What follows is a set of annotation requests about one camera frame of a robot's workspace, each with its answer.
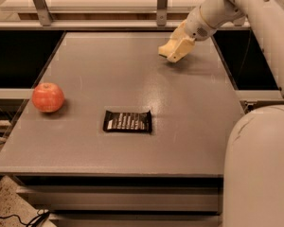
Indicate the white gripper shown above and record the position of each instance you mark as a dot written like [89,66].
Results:
[197,25]

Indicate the yellow sponge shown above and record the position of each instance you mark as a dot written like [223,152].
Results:
[167,49]

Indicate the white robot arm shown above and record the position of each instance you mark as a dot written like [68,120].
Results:
[253,193]

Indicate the black rxbar chocolate wrapper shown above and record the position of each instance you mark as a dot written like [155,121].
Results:
[127,122]

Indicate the red apple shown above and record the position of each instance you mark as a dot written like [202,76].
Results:
[47,97]

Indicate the grey table drawer unit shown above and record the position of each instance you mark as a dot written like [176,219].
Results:
[126,201]

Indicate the metal frame rail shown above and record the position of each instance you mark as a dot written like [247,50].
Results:
[162,15]

